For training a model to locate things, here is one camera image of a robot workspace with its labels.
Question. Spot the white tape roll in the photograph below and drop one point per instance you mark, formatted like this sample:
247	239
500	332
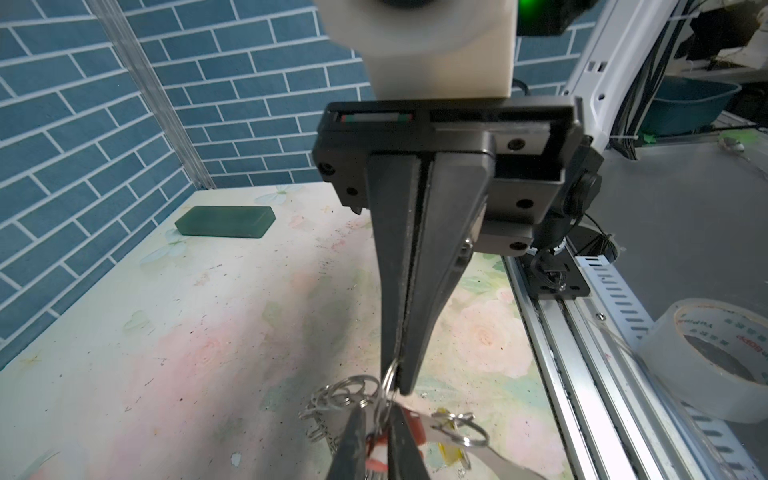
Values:
713	356

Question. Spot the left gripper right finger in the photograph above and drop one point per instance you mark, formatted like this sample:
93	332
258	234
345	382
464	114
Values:
405	435

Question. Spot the metal key organizer ring plate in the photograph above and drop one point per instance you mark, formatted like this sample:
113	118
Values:
373	436

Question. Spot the teal plastic bin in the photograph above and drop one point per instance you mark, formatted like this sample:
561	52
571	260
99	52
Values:
682	105

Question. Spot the green rectangular block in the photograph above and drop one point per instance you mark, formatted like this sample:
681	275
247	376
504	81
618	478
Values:
249	222

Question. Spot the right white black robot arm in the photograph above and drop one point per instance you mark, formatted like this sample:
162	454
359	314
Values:
623	40

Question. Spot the aluminium mounting rail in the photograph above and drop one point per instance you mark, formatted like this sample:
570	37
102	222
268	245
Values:
615	420

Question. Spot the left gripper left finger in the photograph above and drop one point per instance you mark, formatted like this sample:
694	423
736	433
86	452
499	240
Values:
349	462

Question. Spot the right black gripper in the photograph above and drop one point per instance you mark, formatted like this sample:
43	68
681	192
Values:
442	178

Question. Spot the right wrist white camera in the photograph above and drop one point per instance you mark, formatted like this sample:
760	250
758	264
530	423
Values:
426	50

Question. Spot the red key tag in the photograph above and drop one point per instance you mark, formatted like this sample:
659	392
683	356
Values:
376	461

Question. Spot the yellow key tag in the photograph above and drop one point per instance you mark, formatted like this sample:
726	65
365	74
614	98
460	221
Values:
452	454

